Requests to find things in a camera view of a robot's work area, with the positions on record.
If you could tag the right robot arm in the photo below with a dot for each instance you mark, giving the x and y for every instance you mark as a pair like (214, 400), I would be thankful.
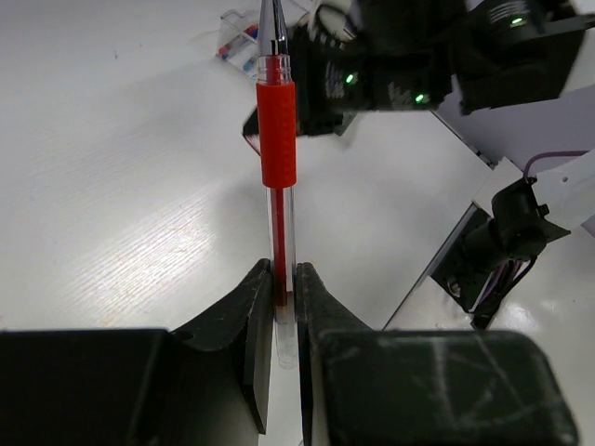
(348, 57)

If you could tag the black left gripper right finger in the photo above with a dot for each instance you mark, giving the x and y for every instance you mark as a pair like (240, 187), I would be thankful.
(359, 386)

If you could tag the clear compartment organizer box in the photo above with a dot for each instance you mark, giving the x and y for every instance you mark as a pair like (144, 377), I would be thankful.
(238, 41)

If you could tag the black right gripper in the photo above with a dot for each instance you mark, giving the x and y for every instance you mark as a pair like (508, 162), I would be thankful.
(315, 42)

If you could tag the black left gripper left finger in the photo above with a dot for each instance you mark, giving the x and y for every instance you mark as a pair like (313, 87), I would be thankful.
(204, 383)

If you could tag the red ballpoint pen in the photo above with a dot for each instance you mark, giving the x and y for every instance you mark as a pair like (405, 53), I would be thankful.
(277, 131)

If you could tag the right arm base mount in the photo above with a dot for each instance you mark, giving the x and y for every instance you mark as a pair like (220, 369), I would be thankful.
(494, 253)

